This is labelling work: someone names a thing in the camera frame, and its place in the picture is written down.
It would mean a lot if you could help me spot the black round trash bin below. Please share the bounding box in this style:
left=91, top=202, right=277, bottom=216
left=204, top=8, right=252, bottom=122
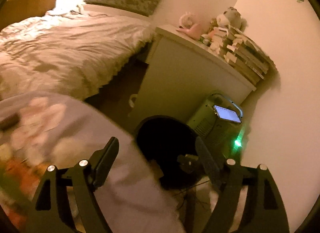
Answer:
left=135, top=115, right=206, bottom=190

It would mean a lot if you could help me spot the lilac floral round tablecloth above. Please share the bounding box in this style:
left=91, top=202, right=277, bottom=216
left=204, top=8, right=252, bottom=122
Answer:
left=1, top=91, right=184, bottom=232

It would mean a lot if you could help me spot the smartphone with lit screen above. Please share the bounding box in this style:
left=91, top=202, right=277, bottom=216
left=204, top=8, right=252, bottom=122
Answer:
left=213, top=105, right=241, bottom=123

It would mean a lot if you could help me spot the green portable heater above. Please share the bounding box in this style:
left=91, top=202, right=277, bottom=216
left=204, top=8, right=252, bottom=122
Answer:
left=187, top=91, right=243, bottom=161

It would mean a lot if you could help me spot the stack of books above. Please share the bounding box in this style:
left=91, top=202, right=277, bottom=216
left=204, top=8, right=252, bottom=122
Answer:
left=208, top=27, right=277, bottom=85

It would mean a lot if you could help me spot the bed with cream duvet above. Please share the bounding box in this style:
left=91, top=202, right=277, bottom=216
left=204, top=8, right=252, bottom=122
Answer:
left=1, top=11, right=154, bottom=100

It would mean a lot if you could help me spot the white bedside cabinet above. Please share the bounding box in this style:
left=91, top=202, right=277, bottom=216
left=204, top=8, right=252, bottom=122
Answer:
left=129, top=25, right=256, bottom=128

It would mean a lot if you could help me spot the grey plush toy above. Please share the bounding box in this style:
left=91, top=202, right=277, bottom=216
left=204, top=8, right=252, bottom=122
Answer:
left=216, top=7, right=247, bottom=32

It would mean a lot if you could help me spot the pink plush toy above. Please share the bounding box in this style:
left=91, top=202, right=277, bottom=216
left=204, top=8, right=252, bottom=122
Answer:
left=176, top=12, right=203, bottom=40

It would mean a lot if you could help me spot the brown pillow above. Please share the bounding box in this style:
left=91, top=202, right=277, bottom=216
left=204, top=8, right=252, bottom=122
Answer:
left=1, top=0, right=56, bottom=29

